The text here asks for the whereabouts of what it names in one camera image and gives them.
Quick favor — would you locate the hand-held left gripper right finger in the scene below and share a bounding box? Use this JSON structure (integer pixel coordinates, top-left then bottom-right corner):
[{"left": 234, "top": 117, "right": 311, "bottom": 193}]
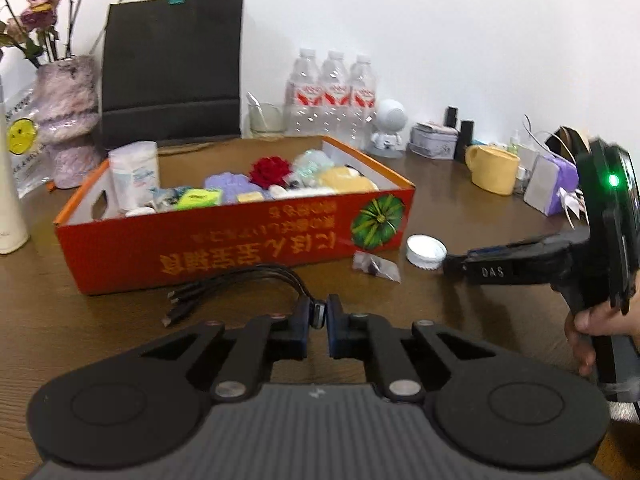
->
[{"left": 326, "top": 294, "right": 493, "bottom": 403}]

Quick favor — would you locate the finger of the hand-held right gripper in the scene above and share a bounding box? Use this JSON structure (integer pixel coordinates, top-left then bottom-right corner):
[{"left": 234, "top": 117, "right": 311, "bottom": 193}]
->
[{"left": 442, "top": 237, "right": 576, "bottom": 287}]

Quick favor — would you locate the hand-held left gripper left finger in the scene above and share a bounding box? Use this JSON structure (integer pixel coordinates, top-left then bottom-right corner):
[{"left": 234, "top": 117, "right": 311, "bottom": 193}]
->
[{"left": 140, "top": 296, "right": 313, "bottom": 403}]

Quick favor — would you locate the black multi-head cable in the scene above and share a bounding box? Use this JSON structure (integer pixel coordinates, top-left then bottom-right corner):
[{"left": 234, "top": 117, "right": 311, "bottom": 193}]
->
[{"left": 161, "top": 265, "right": 328, "bottom": 331}]

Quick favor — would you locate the white round lid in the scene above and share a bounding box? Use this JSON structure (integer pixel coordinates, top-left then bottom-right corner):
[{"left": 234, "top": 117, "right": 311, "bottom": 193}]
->
[{"left": 406, "top": 234, "right": 447, "bottom": 268}]

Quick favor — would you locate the orange cardboard box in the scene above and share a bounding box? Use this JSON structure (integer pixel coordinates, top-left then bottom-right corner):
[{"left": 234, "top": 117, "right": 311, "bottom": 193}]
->
[{"left": 54, "top": 135, "right": 417, "bottom": 296}]

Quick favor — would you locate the purple knitted pouch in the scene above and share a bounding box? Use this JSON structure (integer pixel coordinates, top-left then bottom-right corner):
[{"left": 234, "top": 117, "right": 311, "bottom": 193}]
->
[{"left": 204, "top": 172, "right": 251, "bottom": 205}]

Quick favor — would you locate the wooden desktop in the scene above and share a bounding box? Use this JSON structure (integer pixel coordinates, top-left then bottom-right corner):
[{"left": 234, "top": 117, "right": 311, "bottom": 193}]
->
[{"left": 0, "top": 135, "right": 640, "bottom": 480}]

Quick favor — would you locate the person's right hand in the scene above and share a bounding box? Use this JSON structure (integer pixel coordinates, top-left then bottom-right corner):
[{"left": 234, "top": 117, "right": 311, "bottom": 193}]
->
[{"left": 565, "top": 282, "right": 640, "bottom": 376}]

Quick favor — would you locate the purple gift box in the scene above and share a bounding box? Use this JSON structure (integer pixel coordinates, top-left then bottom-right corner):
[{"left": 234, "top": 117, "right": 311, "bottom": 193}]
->
[{"left": 522, "top": 152, "right": 581, "bottom": 216}]

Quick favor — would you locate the small clear packet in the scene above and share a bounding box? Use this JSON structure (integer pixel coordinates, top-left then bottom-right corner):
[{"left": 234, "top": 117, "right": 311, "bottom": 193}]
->
[{"left": 352, "top": 252, "right": 402, "bottom": 283}]

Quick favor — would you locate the yellow mug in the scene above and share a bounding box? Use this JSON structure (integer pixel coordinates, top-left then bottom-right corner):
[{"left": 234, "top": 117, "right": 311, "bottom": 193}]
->
[{"left": 465, "top": 144, "right": 522, "bottom": 196}]

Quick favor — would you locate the yellow sponge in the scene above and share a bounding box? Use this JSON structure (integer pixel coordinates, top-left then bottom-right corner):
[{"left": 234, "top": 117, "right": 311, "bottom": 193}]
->
[{"left": 317, "top": 166, "right": 380, "bottom": 193}]

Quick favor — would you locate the grey tin box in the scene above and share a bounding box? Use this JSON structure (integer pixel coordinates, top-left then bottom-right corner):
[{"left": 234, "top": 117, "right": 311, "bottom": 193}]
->
[{"left": 407, "top": 121, "right": 460, "bottom": 161}]

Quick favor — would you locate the red fabric flower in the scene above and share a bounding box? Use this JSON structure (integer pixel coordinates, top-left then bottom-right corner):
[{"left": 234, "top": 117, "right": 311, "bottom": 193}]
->
[{"left": 249, "top": 156, "right": 292, "bottom": 190}]

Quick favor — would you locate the pale green mesh puff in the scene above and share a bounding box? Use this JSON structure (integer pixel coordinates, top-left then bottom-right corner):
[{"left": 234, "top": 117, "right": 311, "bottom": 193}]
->
[{"left": 290, "top": 149, "right": 335, "bottom": 186}]

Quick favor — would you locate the neon yellow packet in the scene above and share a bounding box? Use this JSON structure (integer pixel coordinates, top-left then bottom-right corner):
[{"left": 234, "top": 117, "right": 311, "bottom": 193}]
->
[{"left": 175, "top": 187, "right": 223, "bottom": 210}]

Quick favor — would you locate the white robot figurine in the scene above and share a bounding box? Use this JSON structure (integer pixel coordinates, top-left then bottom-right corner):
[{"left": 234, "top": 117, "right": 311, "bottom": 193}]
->
[{"left": 367, "top": 99, "right": 408, "bottom": 157}]

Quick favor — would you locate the glass cup with spoon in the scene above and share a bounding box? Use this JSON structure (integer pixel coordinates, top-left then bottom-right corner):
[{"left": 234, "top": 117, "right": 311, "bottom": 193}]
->
[{"left": 246, "top": 92, "right": 286, "bottom": 138}]

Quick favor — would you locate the white cylindrical tub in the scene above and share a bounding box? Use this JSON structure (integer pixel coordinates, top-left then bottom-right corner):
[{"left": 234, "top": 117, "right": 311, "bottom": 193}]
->
[{"left": 108, "top": 141, "right": 161, "bottom": 211}]

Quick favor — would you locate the black paper bag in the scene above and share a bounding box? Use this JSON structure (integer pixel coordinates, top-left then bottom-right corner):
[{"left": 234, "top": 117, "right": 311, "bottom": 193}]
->
[{"left": 100, "top": 0, "right": 246, "bottom": 150}]

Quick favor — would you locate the fuzzy pink vase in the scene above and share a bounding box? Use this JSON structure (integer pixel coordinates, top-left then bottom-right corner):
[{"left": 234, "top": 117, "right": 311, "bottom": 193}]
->
[{"left": 35, "top": 55, "right": 103, "bottom": 190}]

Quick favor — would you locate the white plastic bottle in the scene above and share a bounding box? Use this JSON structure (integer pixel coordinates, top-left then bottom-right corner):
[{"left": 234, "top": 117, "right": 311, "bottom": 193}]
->
[{"left": 0, "top": 82, "right": 31, "bottom": 255}]

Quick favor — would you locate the clear bag with yellow smiley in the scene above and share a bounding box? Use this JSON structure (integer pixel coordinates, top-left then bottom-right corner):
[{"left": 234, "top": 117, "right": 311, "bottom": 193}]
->
[{"left": 0, "top": 80, "right": 53, "bottom": 198}]

